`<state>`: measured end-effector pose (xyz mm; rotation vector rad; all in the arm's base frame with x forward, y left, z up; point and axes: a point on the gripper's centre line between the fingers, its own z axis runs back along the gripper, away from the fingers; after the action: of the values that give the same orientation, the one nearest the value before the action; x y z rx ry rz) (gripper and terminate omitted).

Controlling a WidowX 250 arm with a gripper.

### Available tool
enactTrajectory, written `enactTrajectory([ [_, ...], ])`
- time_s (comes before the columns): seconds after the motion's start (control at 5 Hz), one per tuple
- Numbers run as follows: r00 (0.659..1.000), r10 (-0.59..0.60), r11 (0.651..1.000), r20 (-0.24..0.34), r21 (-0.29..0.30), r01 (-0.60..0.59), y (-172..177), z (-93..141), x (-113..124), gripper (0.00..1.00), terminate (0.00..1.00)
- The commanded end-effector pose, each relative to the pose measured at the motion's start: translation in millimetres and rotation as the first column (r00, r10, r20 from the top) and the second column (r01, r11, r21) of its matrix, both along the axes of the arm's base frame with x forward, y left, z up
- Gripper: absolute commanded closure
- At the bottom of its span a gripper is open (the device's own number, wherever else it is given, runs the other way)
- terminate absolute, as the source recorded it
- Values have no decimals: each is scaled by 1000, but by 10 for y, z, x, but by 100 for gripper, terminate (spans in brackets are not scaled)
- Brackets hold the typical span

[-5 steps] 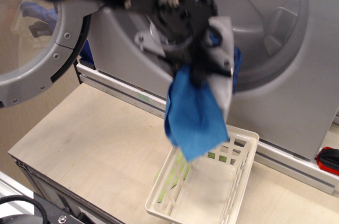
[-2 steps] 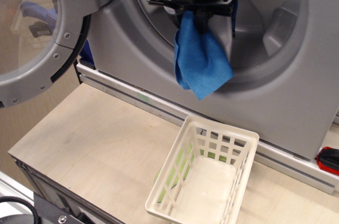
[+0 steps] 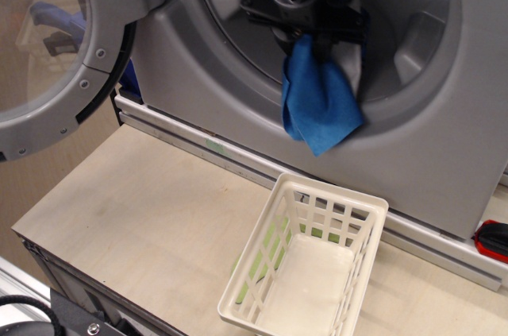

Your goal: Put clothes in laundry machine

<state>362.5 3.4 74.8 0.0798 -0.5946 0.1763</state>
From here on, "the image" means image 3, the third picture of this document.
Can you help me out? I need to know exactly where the black braided cable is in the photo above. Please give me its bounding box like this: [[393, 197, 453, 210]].
[[0, 294, 64, 336]]

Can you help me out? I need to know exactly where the blue object behind door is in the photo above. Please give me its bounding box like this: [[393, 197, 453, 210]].
[[29, 2, 87, 44]]

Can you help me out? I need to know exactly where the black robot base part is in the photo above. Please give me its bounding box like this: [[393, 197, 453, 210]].
[[1, 288, 129, 336]]

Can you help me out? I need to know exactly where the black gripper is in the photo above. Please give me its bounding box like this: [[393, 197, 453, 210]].
[[241, 0, 367, 61]]

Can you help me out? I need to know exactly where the grey toy washing machine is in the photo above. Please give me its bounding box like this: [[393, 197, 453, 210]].
[[133, 0, 507, 238]]

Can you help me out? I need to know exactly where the white felt cloth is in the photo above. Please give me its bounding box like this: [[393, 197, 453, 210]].
[[332, 0, 367, 97]]

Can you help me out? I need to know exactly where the white plastic laundry basket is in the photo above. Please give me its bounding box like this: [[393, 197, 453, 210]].
[[217, 173, 388, 335]]

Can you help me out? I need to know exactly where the grey round machine door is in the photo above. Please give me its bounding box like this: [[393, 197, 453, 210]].
[[1, 0, 164, 161]]

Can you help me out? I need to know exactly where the blue felt cloth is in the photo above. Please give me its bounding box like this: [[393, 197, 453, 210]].
[[282, 35, 364, 156]]

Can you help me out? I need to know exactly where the aluminium profile rail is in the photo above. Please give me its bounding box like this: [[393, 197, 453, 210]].
[[111, 93, 507, 291]]

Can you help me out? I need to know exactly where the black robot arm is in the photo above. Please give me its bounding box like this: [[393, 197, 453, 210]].
[[241, 0, 368, 62]]

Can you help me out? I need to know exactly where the red and black tool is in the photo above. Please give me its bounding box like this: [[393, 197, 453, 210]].
[[472, 220, 507, 263]]

